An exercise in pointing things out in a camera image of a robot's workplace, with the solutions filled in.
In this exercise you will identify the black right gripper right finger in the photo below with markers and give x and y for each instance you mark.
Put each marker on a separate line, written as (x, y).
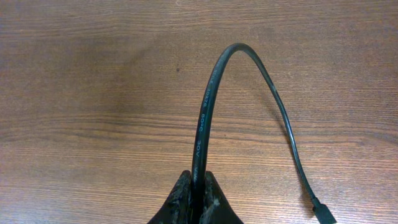
(216, 208)

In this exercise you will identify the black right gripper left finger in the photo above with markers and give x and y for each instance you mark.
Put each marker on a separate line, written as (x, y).
(176, 207)

